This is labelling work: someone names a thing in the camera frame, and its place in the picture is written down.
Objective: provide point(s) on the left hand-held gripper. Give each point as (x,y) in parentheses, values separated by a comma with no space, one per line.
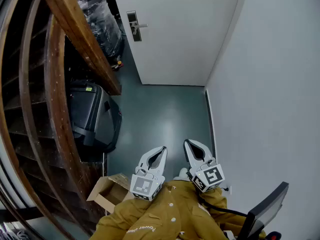
(145,185)

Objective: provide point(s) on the straight brown wooden beam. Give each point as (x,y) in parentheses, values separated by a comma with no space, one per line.
(82,36)

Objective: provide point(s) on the person's mustard jacket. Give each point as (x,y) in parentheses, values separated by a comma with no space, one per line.
(160,214)

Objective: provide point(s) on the curved wooden staircase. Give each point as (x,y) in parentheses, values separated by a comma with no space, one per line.
(57,124)

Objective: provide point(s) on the white wall socket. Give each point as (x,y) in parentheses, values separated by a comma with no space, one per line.
(228,189)

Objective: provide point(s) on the person's right forearm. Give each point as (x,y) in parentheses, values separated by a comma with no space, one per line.
(212,199)

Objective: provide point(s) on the white door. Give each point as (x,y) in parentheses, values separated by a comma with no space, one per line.
(180,34)

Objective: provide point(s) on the black red device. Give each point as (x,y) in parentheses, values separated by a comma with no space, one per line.
(273,236)

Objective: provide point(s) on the person's left forearm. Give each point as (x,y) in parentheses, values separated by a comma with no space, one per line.
(117,211)

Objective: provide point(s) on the black flat panel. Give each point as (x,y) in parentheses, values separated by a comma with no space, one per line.
(267,209)

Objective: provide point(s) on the person's white shoe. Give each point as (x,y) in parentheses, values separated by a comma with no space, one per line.
(183,172)

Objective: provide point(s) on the black skirting strip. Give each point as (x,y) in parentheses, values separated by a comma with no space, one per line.
(210,124)

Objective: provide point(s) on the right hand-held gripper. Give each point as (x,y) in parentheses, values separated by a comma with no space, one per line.
(210,176)

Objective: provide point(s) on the plastic-wrapped black machine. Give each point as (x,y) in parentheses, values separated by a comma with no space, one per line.
(105,26)

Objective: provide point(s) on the open cardboard box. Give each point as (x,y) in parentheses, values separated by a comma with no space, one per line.
(110,191)

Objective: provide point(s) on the silver door lock plate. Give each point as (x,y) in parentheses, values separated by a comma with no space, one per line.
(132,16)

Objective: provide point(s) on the small orange yellow object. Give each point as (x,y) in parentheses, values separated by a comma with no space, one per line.
(119,64)

